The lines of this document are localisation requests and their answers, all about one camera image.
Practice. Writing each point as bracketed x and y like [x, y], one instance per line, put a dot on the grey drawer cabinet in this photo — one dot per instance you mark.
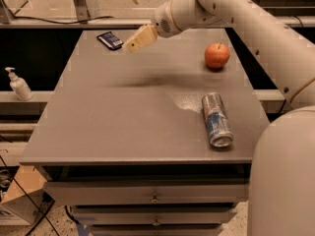
[123, 140]

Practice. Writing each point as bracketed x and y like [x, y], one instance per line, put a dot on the cardboard box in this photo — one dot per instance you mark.
[21, 202]

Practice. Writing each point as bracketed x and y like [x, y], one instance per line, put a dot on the silver blue energy drink can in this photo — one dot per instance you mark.
[217, 124]

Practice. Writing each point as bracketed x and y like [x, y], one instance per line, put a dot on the red apple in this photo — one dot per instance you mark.
[216, 55]

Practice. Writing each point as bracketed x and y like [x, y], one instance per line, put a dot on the grey metal bracket left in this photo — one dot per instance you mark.
[82, 11]

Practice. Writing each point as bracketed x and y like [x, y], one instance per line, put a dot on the white pump lotion bottle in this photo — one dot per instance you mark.
[19, 85]

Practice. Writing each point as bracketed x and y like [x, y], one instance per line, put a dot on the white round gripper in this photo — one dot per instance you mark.
[162, 22]

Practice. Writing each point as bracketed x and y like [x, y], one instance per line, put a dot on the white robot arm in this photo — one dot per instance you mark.
[282, 181]

